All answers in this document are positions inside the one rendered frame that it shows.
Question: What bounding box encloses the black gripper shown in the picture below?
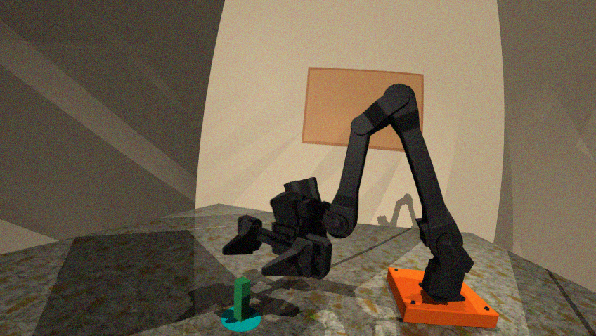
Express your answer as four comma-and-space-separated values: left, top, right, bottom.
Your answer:
222, 215, 332, 280

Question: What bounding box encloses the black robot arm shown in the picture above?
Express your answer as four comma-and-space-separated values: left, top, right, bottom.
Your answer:
269, 84, 474, 302

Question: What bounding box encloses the green rectangular post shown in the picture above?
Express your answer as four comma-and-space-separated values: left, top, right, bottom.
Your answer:
233, 277, 250, 322

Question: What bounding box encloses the cyan circle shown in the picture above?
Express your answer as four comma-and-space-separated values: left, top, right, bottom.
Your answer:
221, 307, 261, 332

